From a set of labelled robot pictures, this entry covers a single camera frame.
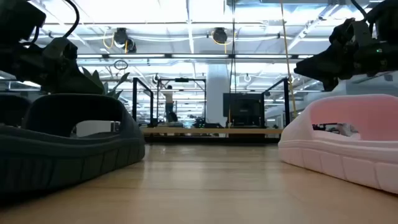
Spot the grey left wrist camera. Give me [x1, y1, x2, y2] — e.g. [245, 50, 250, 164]
[42, 36, 78, 60]

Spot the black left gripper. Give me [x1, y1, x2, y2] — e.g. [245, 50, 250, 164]
[0, 43, 105, 95]

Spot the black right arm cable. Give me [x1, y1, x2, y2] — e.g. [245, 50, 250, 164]
[350, 0, 368, 20]

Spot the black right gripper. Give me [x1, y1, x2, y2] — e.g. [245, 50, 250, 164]
[294, 19, 398, 92]

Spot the black background rig frame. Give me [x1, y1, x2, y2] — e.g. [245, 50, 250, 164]
[157, 77, 207, 124]

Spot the pink foam slide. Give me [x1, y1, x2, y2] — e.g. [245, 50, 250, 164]
[278, 94, 398, 195]

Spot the green plant in white pot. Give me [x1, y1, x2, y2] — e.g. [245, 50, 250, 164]
[75, 67, 131, 138]

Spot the black computer tower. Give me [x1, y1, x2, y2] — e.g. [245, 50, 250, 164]
[223, 92, 266, 128]

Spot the wooden shelf with black frame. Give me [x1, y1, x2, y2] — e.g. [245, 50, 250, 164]
[132, 77, 292, 138]

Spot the person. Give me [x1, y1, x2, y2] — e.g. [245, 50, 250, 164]
[161, 84, 178, 123]

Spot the yellow hanging cable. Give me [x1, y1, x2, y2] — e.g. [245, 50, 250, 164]
[279, 0, 299, 119]

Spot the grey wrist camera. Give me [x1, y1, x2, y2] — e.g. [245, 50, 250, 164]
[351, 19, 373, 44]
[42, 36, 78, 60]

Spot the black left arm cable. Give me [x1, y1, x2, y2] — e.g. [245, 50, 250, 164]
[62, 0, 80, 39]

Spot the black cable loop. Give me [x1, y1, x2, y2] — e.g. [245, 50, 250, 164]
[113, 59, 129, 71]

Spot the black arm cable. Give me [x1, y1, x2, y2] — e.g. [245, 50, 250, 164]
[62, 0, 80, 39]
[350, 0, 368, 20]

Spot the black hanging cable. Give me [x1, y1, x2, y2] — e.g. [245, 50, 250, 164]
[231, 0, 236, 128]

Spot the black aluminium rig frame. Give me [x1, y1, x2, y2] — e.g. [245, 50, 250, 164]
[144, 136, 280, 144]

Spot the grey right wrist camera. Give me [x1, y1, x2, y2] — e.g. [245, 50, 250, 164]
[351, 19, 373, 44]

